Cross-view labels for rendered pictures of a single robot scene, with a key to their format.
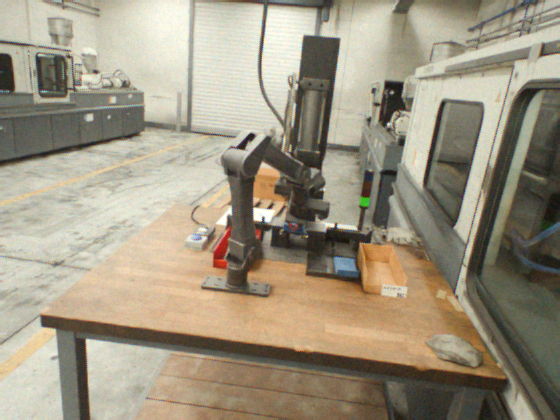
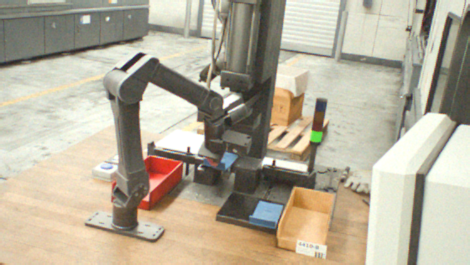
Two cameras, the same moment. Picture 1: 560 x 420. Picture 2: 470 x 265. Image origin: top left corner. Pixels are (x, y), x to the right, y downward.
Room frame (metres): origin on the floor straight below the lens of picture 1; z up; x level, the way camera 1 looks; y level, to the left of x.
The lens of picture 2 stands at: (0.02, -0.34, 1.56)
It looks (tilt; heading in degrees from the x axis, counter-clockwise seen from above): 18 degrees down; 10
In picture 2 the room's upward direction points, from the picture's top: 6 degrees clockwise
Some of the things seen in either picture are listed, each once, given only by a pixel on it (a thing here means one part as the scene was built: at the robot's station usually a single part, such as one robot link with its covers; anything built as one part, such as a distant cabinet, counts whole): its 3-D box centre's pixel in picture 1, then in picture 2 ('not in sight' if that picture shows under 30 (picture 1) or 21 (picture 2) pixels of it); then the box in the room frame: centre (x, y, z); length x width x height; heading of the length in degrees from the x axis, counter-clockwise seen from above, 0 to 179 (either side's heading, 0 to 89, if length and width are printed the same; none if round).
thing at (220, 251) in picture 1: (238, 247); (149, 180); (1.32, 0.14, 0.93); 0.25 x 0.12 x 0.06; 177
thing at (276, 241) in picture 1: (298, 235); (227, 172); (1.47, -0.07, 0.94); 0.20 x 0.10 x 0.07; 87
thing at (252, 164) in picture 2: (299, 225); (229, 159); (1.47, -0.07, 0.98); 0.20 x 0.10 x 0.01; 87
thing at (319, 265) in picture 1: (331, 265); (252, 211); (1.29, -0.18, 0.91); 0.17 x 0.16 x 0.02; 87
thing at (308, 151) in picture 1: (309, 121); (240, 38); (1.47, -0.06, 1.37); 0.11 x 0.09 x 0.30; 87
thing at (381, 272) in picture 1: (380, 269); (308, 220); (1.26, -0.34, 0.93); 0.25 x 0.13 x 0.08; 177
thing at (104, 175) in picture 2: (196, 245); (107, 175); (1.36, 0.30, 0.90); 0.07 x 0.07 x 0.06; 87
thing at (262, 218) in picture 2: (346, 264); (267, 210); (1.26, -0.23, 0.93); 0.15 x 0.07 x 0.03; 178
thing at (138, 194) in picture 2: (240, 254); (128, 189); (1.09, 0.11, 1.00); 0.09 x 0.06 x 0.06; 50
